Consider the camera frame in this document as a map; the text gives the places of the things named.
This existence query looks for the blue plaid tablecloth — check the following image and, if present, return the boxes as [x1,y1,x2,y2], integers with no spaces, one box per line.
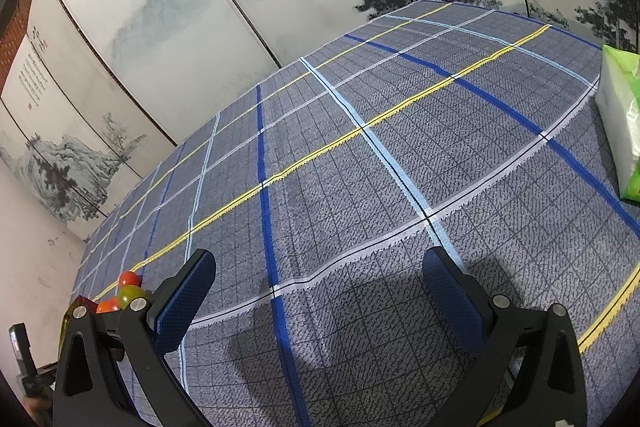
[72,0,640,427]

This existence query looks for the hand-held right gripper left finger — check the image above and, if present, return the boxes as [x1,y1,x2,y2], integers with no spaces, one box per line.
[52,248,217,427]

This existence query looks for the green fruit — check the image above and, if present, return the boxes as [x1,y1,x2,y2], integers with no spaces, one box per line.
[116,285,147,309]

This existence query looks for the green tissue packet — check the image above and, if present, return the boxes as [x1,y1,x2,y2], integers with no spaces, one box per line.
[594,44,640,202]

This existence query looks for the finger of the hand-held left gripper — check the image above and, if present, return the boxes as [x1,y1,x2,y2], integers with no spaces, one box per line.
[9,323,55,408]

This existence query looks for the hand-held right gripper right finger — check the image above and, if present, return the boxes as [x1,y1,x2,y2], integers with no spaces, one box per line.
[422,247,588,427]

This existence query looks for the red tin box gold inside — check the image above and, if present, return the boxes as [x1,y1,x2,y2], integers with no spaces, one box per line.
[59,296,125,360]

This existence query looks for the landscape painting folding screen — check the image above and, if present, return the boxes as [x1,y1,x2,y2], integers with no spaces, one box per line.
[0,0,640,240]

